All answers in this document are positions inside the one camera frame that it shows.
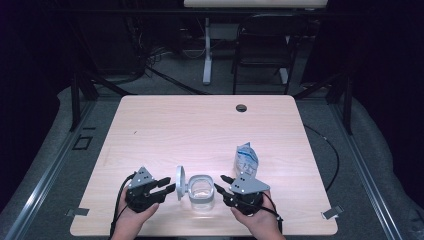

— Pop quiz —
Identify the white and blue snack pouch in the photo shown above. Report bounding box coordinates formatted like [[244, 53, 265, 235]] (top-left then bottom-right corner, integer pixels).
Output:
[[234, 142, 260, 181]]

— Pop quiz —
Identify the person's left hand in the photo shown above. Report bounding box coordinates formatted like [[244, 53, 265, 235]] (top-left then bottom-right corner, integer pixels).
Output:
[[114, 188, 160, 234]]

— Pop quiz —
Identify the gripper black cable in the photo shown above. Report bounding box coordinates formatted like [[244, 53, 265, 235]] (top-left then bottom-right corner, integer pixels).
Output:
[[109, 172, 138, 240], [259, 191, 284, 234]]

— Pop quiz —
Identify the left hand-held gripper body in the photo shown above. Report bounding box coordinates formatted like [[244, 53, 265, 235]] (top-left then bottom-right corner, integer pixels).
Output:
[[124, 166, 161, 213]]

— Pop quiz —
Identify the clear container with grey lid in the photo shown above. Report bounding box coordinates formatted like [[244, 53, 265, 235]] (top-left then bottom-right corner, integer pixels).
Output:
[[175, 165, 215, 213]]

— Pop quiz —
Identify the thin black floor cable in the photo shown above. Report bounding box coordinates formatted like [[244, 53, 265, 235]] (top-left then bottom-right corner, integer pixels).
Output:
[[303, 123, 340, 193]]

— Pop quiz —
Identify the person's right hand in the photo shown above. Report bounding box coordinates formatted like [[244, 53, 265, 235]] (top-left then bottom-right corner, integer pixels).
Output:
[[230, 191, 284, 236]]

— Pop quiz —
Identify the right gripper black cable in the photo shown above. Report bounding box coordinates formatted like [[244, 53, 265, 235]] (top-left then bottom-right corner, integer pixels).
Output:
[[259, 191, 284, 234]]

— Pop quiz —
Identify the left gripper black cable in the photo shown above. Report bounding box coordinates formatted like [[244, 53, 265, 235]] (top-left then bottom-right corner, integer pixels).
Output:
[[109, 172, 138, 240]]

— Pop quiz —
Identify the thick black floor cable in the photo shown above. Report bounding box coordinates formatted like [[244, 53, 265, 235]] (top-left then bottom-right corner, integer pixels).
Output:
[[145, 64, 208, 96]]

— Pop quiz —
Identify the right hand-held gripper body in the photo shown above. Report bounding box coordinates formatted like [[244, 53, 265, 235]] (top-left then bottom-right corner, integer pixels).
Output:
[[222, 177, 271, 216]]

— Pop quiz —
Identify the black metal frame stand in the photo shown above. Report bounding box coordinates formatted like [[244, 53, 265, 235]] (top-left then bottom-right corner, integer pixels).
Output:
[[69, 71, 134, 132], [293, 71, 354, 136]]

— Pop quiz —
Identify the aluminium rail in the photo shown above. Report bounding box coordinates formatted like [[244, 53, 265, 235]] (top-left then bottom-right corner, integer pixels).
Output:
[[328, 103, 404, 240], [3, 99, 98, 240]]

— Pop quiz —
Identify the black chair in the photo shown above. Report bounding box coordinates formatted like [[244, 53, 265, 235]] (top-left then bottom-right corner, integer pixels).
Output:
[[231, 13, 309, 95]]

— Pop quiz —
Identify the grey tape strip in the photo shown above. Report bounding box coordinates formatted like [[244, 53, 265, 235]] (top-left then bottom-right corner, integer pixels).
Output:
[[321, 205, 344, 220], [65, 207, 90, 218]]

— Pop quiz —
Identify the white desk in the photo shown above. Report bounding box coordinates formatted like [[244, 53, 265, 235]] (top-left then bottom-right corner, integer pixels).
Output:
[[183, 0, 330, 86]]

